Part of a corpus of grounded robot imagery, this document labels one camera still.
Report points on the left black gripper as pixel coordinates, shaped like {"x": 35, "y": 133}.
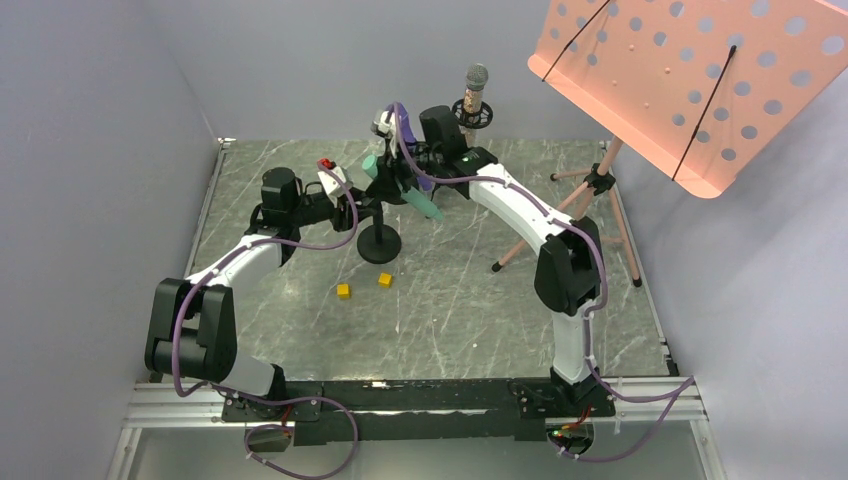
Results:
{"x": 342, "y": 216}

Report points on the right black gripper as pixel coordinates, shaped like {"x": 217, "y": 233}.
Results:
{"x": 403, "y": 175}

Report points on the teal microphone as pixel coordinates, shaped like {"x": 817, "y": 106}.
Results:
{"x": 392, "y": 181}

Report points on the round-base mic stand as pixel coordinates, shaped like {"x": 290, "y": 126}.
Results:
{"x": 377, "y": 243}

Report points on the tripod stand with shock mount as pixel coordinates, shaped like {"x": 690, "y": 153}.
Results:
{"x": 479, "y": 119}

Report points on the rhinestone glitter microphone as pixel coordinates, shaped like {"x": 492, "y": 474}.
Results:
{"x": 476, "y": 78}

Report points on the purple microphone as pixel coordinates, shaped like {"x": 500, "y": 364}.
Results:
{"x": 411, "y": 143}

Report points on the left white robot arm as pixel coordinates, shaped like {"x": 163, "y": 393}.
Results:
{"x": 193, "y": 329}

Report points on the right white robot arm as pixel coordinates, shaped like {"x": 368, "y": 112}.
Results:
{"x": 570, "y": 278}

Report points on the pink music stand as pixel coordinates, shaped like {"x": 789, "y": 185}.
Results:
{"x": 700, "y": 89}

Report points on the yellow cube near teal mic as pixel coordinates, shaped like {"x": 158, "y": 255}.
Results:
{"x": 343, "y": 291}

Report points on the yellow cube near centre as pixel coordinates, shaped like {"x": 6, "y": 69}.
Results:
{"x": 385, "y": 280}

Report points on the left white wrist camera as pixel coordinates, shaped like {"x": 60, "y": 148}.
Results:
{"x": 333, "y": 178}

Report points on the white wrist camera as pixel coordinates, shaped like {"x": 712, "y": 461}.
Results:
{"x": 333, "y": 178}
{"x": 386, "y": 124}

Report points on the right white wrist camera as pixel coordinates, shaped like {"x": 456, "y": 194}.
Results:
{"x": 386, "y": 124}

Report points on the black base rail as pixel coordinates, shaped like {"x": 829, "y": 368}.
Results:
{"x": 424, "y": 411}

